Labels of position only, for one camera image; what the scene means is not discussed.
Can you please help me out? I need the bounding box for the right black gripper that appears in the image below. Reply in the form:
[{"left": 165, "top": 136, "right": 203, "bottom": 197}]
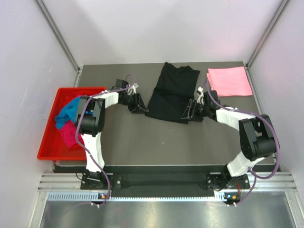
[{"left": 181, "top": 99, "right": 210, "bottom": 122}]

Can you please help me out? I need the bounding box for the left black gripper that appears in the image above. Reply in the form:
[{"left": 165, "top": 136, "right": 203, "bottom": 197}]
[{"left": 120, "top": 92, "right": 148, "bottom": 114}]

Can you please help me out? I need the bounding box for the black t shirt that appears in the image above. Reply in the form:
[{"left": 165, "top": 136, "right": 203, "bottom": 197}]
[{"left": 145, "top": 62, "right": 200, "bottom": 124}]

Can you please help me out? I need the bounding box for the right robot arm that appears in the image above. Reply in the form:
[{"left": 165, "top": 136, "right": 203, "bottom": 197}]
[{"left": 181, "top": 88, "right": 280, "bottom": 188}]

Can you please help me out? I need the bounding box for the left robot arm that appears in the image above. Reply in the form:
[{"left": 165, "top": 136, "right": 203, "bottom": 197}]
[{"left": 74, "top": 79, "right": 149, "bottom": 188}]

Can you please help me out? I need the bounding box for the pink folded t shirt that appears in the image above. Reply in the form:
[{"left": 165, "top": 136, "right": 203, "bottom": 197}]
[{"left": 207, "top": 66, "right": 253, "bottom": 97}]

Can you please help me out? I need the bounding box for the blue t shirt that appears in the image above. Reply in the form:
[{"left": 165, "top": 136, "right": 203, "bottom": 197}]
[{"left": 55, "top": 96, "right": 80, "bottom": 130}]

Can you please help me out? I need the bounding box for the magenta t shirt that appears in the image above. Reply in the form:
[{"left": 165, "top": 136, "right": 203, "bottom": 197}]
[{"left": 59, "top": 120, "right": 81, "bottom": 151}]

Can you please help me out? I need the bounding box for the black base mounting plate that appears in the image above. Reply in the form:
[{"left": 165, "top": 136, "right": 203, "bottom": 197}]
[{"left": 80, "top": 173, "right": 250, "bottom": 191}]

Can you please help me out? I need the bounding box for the red plastic bin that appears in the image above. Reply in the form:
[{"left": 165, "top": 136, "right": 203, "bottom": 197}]
[{"left": 37, "top": 87, "right": 106, "bottom": 161}]

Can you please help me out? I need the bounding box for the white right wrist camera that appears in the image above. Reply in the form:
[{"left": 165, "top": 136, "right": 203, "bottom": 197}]
[{"left": 196, "top": 86, "right": 205, "bottom": 105}]

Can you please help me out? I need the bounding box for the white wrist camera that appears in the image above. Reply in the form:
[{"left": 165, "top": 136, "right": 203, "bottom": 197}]
[
  {"left": 196, "top": 86, "right": 205, "bottom": 105},
  {"left": 127, "top": 83, "right": 139, "bottom": 96}
]

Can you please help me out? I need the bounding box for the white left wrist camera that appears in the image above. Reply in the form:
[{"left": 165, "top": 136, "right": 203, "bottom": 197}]
[{"left": 127, "top": 83, "right": 139, "bottom": 96}]

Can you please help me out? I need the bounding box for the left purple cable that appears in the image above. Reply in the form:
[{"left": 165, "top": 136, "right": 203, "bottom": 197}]
[{"left": 75, "top": 74, "right": 136, "bottom": 209}]

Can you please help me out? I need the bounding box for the purple cable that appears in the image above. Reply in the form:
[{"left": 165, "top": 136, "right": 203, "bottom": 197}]
[
  {"left": 201, "top": 79, "right": 281, "bottom": 205},
  {"left": 75, "top": 74, "right": 136, "bottom": 209}
]

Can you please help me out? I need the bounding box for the right aluminium frame post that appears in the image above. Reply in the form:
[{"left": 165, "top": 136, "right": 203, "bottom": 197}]
[{"left": 246, "top": 0, "right": 292, "bottom": 69}]

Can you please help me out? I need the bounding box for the aluminium frame post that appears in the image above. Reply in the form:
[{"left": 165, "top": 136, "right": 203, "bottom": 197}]
[
  {"left": 246, "top": 0, "right": 292, "bottom": 69},
  {"left": 34, "top": 0, "right": 80, "bottom": 72}
]

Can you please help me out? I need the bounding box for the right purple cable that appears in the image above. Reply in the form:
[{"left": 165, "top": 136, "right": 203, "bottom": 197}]
[{"left": 201, "top": 79, "right": 281, "bottom": 205}]

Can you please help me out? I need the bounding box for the aluminium front rail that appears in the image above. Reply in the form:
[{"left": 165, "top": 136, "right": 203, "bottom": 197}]
[{"left": 38, "top": 172, "right": 296, "bottom": 191}]

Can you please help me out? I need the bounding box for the left aluminium frame post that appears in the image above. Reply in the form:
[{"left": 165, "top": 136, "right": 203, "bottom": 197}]
[{"left": 34, "top": 0, "right": 80, "bottom": 72}]

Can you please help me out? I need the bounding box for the grey slotted cable duct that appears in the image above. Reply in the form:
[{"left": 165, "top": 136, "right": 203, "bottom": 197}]
[{"left": 47, "top": 192, "right": 237, "bottom": 202}]

